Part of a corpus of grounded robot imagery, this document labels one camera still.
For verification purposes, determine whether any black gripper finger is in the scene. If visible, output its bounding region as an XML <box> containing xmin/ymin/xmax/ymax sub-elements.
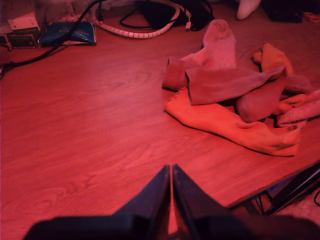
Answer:
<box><xmin>113</xmin><ymin>164</ymin><xmax>172</xmax><ymax>240</ymax></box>
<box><xmin>172</xmin><ymin>163</ymin><xmax>234</xmax><ymax>240</ymax></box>

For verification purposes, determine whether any grey long sock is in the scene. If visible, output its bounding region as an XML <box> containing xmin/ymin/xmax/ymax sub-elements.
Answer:
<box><xmin>184</xmin><ymin>65</ymin><xmax>289</xmax><ymax>124</ymax></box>
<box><xmin>161</xmin><ymin>56</ymin><xmax>312</xmax><ymax>95</ymax></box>

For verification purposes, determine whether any blue foil packet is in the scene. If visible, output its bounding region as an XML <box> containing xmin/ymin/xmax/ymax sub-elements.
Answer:
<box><xmin>39</xmin><ymin>20</ymin><xmax>97</xmax><ymax>47</ymax></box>

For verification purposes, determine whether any small white round device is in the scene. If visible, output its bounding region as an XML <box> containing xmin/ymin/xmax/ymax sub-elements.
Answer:
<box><xmin>235</xmin><ymin>0</ymin><xmax>262</xmax><ymax>21</ymax></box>

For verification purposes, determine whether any dark printed box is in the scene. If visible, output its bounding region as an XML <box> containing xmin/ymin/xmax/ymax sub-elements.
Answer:
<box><xmin>6</xmin><ymin>31</ymin><xmax>40</xmax><ymax>50</ymax></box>

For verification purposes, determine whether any flat black object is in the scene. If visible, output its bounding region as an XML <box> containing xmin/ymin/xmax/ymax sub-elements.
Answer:
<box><xmin>263</xmin><ymin>0</ymin><xmax>305</xmax><ymax>24</ymax></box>

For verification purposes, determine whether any small orange object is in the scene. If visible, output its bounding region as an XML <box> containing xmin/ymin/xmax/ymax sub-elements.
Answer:
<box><xmin>302</xmin><ymin>11</ymin><xmax>320</xmax><ymax>25</ymax></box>

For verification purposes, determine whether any small white box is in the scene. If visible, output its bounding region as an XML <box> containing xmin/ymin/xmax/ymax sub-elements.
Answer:
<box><xmin>7</xmin><ymin>12</ymin><xmax>41</xmax><ymax>32</ymax></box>

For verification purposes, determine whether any black metal table frame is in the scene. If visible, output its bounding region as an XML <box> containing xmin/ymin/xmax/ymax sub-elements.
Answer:
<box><xmin>249</xmin><ymin>162</ymin><xmax>320</xmax><ymax>216</ymax></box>

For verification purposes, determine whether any white spiral cable wrap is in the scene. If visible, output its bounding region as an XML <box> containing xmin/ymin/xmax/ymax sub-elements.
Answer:
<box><xmin>91</xmin><ymin>0</ymin><xmax>192</xmax><ymax>40</ymax></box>

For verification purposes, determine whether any thin black cable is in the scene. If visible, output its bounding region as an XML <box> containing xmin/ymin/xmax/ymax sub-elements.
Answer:
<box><xmin>119</xmin><ymin>4</ymin><xmax>176</xmax><ymax>30</ymax></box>

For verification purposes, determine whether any white cable plug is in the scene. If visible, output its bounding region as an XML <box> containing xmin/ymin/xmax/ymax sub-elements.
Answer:
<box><xmin>184</xmin><ymin>13</ymin><xmax>193</xmax><ymax>33</ymax></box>

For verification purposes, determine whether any thick black cable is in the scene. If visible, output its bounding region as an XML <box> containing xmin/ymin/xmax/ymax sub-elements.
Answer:
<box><xmin>0</xmin><ymin>0</ymin><xmax>118</xmax><ymax>76</ymax></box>

